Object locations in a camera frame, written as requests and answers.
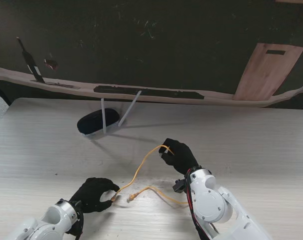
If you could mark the right black gloved robot hand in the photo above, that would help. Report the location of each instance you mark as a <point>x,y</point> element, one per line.
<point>181,157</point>

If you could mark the left black gloved robot hand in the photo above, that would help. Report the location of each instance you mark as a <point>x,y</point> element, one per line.
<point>91,192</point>

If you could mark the dark router with white antennas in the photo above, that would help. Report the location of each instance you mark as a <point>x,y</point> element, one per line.
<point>94,122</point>

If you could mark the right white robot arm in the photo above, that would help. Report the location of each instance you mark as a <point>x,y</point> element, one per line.
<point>214,202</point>

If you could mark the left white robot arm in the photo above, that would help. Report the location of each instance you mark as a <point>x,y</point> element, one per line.
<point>49,222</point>

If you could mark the long black flat strip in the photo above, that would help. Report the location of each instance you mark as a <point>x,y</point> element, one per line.
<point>146,91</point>

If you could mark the small red black object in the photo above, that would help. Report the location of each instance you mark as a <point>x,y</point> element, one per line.
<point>51,64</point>

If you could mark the black bottle with white label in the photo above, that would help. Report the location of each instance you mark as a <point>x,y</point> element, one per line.
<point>31,62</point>

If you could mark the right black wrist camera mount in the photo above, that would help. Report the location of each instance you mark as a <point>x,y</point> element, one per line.
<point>179,186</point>

